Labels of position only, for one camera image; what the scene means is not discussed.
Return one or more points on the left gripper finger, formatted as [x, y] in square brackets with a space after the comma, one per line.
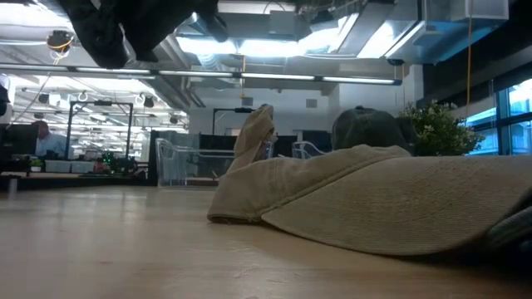
[216, 27]

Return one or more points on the beige cotton baseball cap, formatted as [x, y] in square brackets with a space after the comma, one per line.
[374, 199]
[253, 137]

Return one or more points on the dark green denim baseball cap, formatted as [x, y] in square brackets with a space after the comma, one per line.
[515, 228]
[365, 128]

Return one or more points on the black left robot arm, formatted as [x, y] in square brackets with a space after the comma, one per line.
[95, 33]

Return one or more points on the clear acrylic hat stand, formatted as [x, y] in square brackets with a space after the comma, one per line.
[170, 158]
[305, 145]

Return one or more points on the long linear ceiling light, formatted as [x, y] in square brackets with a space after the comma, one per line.
[274, 76]

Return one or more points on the black track spotlight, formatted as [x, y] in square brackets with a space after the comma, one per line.
[148, 101]

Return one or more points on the person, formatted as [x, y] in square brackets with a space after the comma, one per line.
[50, 143]

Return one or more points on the white storage box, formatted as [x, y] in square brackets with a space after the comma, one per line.
[68, 166]

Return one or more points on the black computer monitor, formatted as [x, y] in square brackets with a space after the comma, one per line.
[18, 139]

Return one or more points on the dark side desk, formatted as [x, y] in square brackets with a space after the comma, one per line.
[62, 180]

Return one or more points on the green potted plant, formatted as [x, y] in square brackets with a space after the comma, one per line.
[444, 128]

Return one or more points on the grey square wall panel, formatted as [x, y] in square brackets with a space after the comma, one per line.
[247, 101]
[311, 103]

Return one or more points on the black background rig frame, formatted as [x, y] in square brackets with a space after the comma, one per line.
[243, 110]
[99, 103]

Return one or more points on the silver rectangular ventilation duct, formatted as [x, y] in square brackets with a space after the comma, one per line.
[399, 29]

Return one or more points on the black window frame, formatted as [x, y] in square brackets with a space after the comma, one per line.
[500, 124]

